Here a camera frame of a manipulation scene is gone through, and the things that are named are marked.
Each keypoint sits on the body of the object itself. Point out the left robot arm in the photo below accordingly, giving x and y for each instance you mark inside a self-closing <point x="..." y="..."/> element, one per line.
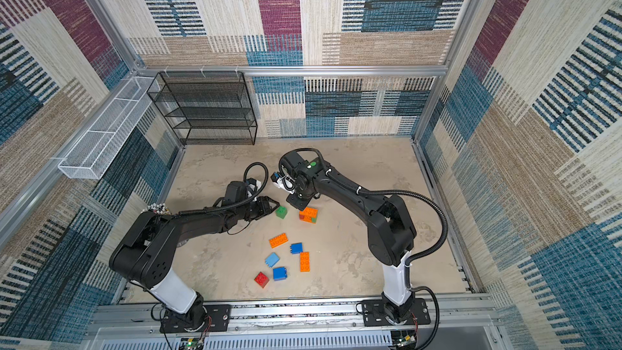
<point x="145" y="254"/>

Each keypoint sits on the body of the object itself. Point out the red lego brick left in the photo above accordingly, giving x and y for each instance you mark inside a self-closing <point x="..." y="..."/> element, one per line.
<point x="262" y="279"/>

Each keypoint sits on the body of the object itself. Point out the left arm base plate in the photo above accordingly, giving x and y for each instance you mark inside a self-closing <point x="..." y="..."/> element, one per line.
<point x="210" y="318"/>

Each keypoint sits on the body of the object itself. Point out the circuit board with leds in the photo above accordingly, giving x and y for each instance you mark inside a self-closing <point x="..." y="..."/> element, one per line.
<point x="403" y="340"/>

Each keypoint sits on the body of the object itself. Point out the cup of pens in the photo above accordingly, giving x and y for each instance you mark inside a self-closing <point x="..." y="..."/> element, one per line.
<point x="159" y="209"/>

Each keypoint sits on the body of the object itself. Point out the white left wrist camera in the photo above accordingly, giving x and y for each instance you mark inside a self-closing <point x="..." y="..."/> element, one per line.
<point x="252" y="185"/>

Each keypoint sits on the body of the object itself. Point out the white wire mesh basket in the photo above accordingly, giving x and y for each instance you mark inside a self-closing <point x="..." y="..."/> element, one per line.
<point x="97" y="148"/>

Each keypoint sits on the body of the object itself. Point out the dark green lego brick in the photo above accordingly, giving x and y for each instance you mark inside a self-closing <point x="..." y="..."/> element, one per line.
<point x="281" y="212"/>

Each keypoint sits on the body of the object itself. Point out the white cable duct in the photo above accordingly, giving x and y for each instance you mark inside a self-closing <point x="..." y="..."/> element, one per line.
<point x="310" y="340"/>

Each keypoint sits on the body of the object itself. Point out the blue lego brick centre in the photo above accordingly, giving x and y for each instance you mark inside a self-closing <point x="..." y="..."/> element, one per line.
<point x="296" y="248"/>

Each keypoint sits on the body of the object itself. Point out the orange lego brick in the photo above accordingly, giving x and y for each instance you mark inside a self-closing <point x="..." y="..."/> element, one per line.
<point x="309" y="211"/>
<point x="304" y="261"/>
<point x="278" y="240"/>
<point x="305" y="220"/>

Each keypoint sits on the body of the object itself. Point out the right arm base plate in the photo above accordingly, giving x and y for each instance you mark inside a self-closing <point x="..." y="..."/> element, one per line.
<point x="381" y="312"/>

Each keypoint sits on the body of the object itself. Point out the light blue lego brick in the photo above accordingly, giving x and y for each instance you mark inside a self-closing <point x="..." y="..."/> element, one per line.
<point x="272" y="259"/>

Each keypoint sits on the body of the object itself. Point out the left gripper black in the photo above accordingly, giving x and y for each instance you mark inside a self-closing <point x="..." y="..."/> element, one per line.
<point x="264" y="205"/>

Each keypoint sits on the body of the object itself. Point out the black wire mesh shelf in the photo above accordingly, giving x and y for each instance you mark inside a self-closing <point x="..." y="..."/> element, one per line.
<point x="206" y="108"/>

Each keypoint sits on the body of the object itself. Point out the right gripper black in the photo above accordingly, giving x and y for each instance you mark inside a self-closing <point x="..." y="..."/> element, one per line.
<point x="298" y="198"/>

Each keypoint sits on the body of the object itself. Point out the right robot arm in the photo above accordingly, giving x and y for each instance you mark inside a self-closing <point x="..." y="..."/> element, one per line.
<point x="390" y="230"/>

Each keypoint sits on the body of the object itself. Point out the blue lego brick lower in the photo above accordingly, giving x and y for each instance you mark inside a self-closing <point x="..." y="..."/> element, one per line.
<point x="280" y="273"/>

